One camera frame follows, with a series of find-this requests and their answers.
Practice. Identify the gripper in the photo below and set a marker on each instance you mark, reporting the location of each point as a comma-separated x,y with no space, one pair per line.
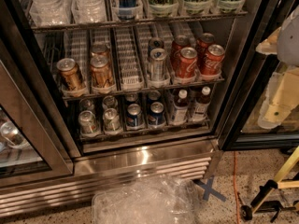
290,41

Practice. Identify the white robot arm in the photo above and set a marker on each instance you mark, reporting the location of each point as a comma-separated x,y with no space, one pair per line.
291,24

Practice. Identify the right fridge door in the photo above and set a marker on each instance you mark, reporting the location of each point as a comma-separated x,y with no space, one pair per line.
241,126

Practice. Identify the white capped bottle right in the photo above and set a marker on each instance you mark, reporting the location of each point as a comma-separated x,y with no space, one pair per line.
200,104

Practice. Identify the white capped bottle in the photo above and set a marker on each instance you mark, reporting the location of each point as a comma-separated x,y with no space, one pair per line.
200,104
179,107

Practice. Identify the white capped bottle left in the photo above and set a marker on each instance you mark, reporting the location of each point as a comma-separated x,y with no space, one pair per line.
179,107

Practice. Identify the stainless steel fridge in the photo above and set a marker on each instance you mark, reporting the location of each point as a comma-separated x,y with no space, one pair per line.
189,150

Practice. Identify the left glass fridge door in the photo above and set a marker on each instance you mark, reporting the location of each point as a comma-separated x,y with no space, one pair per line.
26,114

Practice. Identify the red cola can front right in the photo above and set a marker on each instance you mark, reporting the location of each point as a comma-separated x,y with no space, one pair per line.
211,64

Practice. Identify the red cola can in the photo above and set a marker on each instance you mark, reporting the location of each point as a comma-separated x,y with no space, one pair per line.
179,42
203,42
211,64
187,60

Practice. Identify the red cola can rear right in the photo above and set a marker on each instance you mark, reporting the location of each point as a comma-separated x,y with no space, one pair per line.
203,42

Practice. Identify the red cola can front left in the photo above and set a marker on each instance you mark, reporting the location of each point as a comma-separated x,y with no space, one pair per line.
187,60

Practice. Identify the blue tape cross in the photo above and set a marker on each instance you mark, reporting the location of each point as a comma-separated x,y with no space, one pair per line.
209,190

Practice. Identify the red cola can rear left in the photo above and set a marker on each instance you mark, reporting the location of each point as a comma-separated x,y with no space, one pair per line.
179,42

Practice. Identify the yellow black wheeled stand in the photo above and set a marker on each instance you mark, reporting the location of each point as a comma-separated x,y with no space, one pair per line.
260,204

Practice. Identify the blue pepsi can front right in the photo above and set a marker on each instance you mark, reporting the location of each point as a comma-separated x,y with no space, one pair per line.
156,114

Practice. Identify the blue pepsi can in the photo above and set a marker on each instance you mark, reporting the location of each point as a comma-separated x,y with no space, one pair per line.
134,115
153,96
131,98
156,114

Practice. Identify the blue pepsi can rear right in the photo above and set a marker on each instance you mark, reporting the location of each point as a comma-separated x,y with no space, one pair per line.
153,96

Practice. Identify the silver can front middle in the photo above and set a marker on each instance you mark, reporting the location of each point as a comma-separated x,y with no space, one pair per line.
157,64

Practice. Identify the silver can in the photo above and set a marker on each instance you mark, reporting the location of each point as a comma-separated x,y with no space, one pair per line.
110,102
87,104
87,122
157,64
112,119

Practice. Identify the dark can rear middle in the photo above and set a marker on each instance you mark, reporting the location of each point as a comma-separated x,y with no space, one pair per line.
154,43

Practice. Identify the blue pepsi can front left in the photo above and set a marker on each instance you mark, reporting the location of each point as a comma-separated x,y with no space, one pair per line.
134,115

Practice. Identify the blue pepsi can rear left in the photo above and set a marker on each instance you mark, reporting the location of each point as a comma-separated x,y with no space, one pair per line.
131,98

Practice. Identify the clear plastic bin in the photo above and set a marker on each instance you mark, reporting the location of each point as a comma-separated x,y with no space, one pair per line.
161,199

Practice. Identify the gold can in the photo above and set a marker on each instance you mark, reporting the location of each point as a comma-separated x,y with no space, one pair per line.
99,49
101,72
70,74

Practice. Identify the blue red energy drink can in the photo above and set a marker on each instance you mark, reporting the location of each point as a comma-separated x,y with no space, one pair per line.
126,9

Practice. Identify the silver can bottom front left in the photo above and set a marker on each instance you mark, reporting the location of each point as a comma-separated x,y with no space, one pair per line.
87,122

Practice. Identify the silver can bottom rear left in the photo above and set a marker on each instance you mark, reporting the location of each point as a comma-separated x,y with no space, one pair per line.
87,104

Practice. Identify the gold can front left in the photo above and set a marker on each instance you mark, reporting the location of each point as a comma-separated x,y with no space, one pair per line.
70,74

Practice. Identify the can behind left door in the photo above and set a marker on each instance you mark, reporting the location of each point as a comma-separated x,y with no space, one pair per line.
12,134

